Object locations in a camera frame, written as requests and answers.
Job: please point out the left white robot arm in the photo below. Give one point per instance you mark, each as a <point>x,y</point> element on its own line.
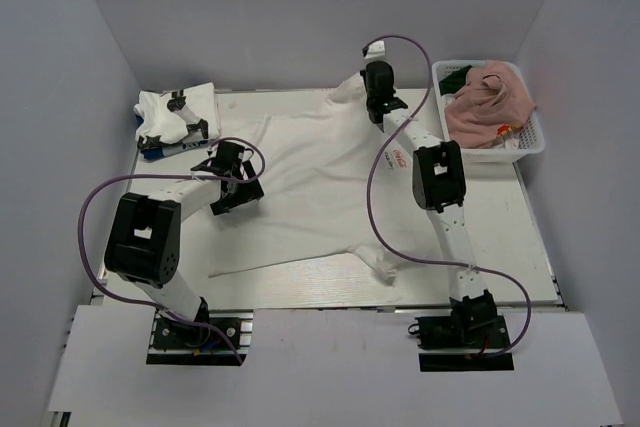
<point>145,239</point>

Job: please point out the dark green t-shirt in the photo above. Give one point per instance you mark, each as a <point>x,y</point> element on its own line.
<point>454,81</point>

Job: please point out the white red-print t-shirt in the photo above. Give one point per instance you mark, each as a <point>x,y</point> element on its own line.
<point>314,185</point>

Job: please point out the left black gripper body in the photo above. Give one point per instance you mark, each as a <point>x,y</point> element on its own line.
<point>244,193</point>

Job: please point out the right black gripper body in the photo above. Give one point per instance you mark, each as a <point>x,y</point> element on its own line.
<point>374,98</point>

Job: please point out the folded blue t-shirt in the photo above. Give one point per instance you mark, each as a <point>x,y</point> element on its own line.
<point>155,152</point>

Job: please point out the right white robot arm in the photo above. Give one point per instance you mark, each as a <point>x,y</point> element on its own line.
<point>438,188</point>

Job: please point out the pink t-shirt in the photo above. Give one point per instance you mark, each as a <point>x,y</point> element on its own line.
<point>492,105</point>

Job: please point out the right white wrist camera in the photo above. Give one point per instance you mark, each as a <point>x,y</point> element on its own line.
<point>376,51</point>

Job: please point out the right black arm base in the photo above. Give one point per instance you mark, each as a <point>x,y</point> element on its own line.
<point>444,349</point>

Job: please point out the folded white printed t-shirt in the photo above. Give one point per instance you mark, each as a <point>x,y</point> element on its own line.
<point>176,117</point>

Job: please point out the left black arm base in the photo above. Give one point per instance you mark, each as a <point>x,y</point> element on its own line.
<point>174,344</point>

